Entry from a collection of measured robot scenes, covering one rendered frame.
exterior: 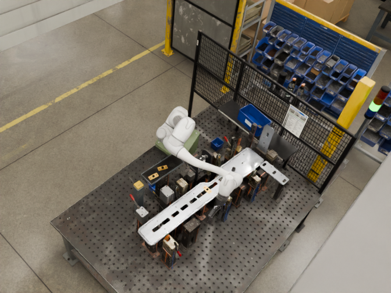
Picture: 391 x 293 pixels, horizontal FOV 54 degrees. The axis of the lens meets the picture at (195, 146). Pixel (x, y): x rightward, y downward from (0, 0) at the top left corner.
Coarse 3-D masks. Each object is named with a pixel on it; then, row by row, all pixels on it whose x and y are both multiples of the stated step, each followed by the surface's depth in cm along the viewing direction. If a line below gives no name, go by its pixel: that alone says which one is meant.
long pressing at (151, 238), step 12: (240, 156) 363; (252, 156) 364; (228, 168) 352; (240, 168) 353; (252, 168) 355; (216, 180) 342; (192, 192) 330; (216, 192) 333; (180, 204) 322; (192, 204) 323; (204, 204) 324; (156, 216) 311; (168, 216) 313; (180, 216) 314; (144, 228) 304; (168, 228) 306; (144, 240) 298; (156, 240) 298
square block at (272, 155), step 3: (267, 153) 362; (270, 153) 361; (273, 153) 361; (276, 153) 362; (267, 156) 363; (270, 156) 360; (273, 156) 359; (276, 156) 363; (267, 159) 366; (270, 159) 362; (273, 159) 362; (270, 162) 365; (273, 162) 370; (264, 165) 374
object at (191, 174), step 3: (189, 168) 338; (186, 171) 335; (189, 171) 335; (192, 171) 335; (189, 174) 333; (192, 174) 333; (189, 177) 333; (192, 177) 334; (186, 180) 339; (189, 180) 336; (192, 180) 339; (189, 183) 339; (192, 183) 346; (189, 186) 345; (189, 189) 349; (186, 192) 352
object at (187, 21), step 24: (192, 0) 522; (216, 0) 492; (240, 0) 463; (168, 24) 578; (192, 24) 546; (216, 24) 515; (240, 24) 489; (168, 48) 608; (192, 48) 575; (216, 48) 541; (216, 72) 567
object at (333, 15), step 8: (296, 0) 668; (304, 0) 657; (312, 0) 647; (320, 0) 637; (328, 0) 636; (336, 0) 646; (344, 0) 673; (352, 0) 702; (304, 8) 666; (312, 8) 655; (320, 8) 645; (328, 8) 643; (336, 8) 668; (344, 8) 700; (320, 16) 652; (328, 16) 666; (336, 16) 696; (344, 16) 728
